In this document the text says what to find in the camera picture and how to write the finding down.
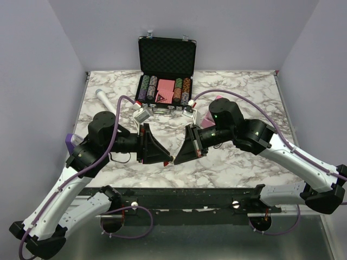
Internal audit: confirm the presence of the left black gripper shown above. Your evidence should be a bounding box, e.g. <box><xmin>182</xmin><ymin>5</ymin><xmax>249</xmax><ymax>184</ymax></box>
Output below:
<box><xmin>104</xmin><ymin>123</ymin><xmax>172</xmax><ymax>164</ymax></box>

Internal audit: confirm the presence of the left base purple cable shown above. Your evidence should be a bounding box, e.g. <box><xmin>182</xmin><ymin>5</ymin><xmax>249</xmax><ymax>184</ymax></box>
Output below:
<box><xmin>100</xmin><ymin>206</ymin><xmax>154</xmax><ymax>239</ymax></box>

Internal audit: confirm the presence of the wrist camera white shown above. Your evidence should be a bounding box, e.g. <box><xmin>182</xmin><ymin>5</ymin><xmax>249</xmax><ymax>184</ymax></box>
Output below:
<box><xmin>183</xmin><ymin>99</ymin><xmax>201</xmax><ymax>126</ymax></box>
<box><xmin>132</xmin><ymin>101</ymin><xmax>152</xmax><ymax>132</ymax></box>

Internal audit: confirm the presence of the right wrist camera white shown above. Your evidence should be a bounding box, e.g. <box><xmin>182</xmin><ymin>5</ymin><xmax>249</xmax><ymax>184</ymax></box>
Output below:
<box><xmin>183</xmin><ymin>99</ymin><xmax>201</xmax><ymax>126</ymax></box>

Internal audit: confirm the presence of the pink metronome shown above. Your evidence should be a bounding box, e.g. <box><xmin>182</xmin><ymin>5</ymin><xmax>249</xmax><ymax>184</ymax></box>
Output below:
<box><xmin>200</xmin><ymin>110</ymin><xmax>215</xmax><ymax>128</ymax></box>

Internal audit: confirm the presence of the black poker chip case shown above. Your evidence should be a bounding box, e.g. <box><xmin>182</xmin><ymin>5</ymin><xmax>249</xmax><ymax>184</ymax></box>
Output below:
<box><xmin>135</xmin><ymin>35</ymin><xmax>197</xmax><ymax>111</ymax></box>

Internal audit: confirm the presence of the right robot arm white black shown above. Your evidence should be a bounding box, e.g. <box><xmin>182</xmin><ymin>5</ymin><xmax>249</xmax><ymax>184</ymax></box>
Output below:
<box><xmin>173</xmin><ymin>98</ymin><xmax>346</xmax><ymax>214</ymax></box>

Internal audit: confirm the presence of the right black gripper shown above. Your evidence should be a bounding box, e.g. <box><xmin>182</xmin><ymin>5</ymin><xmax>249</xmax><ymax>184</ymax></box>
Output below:
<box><xmin>174</xmin><ymin>123</ymin><xmax>234</xmax><ymax>165</ymax></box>

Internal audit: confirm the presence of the purple metronome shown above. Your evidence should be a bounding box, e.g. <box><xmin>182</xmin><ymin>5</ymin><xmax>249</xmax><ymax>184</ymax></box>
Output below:
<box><xmin>65</xmin><ymin>133</ymin><xmax>83</xmax><ymax>155</ymax></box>

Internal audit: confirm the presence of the white microphone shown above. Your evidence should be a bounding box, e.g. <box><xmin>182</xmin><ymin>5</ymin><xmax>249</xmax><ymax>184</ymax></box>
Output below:
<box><xmin>95</xmin><ymin>89</ymin><xmax>116</xmax><ymax>114</ymax></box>

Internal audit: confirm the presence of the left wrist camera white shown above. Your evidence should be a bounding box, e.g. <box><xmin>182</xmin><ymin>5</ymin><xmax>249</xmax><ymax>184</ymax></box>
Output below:
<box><xmin>132</xmin><ymin>101</ymin><xmax>152</xmax><ymax>132</ymax></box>

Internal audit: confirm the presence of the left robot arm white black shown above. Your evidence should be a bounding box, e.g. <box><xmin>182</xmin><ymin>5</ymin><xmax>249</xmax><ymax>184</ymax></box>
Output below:
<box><xmin>9</xmin><ymin>111</ymin><xmax>173</xmax><ymax>259</ymax></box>

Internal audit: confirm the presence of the black mounting rail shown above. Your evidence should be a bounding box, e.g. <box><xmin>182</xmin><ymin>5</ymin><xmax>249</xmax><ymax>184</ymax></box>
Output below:
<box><xmin>89</xmin><ymin>186</ymin><xmax>296</xmax><ymax>227</ymax></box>

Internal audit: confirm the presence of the red playing card deck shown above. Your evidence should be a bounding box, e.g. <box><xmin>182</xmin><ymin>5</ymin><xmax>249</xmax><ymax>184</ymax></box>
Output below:
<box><xmin>155</xmin><ymin>79</ymin><xmax>175</xmax><ymax>103</ymax></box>

